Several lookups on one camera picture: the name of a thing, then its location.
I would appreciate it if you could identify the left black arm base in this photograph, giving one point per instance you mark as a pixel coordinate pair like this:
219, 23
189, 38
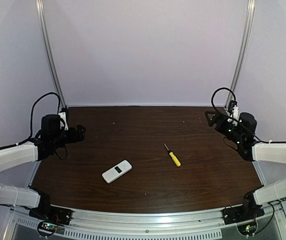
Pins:
52, 221

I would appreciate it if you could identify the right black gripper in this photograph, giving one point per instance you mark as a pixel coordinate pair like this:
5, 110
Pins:
219, 120

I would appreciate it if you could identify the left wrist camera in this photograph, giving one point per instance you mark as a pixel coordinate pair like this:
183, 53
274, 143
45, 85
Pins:
63, 120

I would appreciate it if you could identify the left aluminium frame post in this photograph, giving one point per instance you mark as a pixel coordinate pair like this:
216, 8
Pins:
48, 52

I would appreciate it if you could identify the white remote control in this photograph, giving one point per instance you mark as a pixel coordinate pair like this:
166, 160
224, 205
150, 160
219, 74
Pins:
117, 171

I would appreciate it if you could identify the right aluminium frame post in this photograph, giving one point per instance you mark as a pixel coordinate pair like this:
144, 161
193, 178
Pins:
248, 24

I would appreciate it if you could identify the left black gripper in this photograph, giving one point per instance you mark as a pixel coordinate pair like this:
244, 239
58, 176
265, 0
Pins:
76, 130

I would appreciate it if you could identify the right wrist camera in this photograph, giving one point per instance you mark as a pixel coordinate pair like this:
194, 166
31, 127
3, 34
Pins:
233, 112

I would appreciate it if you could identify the aluminium frame post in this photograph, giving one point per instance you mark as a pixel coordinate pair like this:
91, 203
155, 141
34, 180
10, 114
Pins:
48, 52
248, 24

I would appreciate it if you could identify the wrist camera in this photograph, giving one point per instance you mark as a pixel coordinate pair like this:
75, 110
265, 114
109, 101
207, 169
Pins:
63, 120
233, 112

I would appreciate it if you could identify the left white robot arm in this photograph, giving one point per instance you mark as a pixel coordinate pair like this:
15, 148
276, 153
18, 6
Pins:
54, 134

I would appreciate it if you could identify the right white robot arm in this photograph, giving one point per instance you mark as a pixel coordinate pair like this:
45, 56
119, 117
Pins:
241, 132

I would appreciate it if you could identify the yellow handled screwdriver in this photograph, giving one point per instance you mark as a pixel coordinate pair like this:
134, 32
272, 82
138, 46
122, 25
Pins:
172, 156

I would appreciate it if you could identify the front aluminium table rail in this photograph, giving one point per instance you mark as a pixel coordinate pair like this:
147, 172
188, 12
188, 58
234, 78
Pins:
195, 225

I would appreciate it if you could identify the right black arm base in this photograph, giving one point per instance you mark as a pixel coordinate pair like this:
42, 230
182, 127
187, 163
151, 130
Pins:
245, 220

